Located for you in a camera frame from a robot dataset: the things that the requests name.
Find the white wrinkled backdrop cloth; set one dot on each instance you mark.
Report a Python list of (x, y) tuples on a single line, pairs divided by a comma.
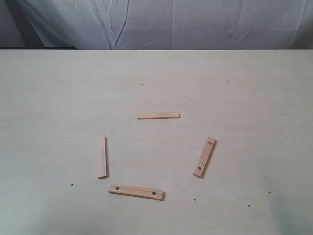
[(156, 24)]

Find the wooden stick with holes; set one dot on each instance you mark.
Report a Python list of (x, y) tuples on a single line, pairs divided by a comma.
[(204, 158), (140, 192)]

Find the light wooden slat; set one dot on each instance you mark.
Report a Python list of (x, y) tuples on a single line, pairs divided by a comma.
[(102, 159)]

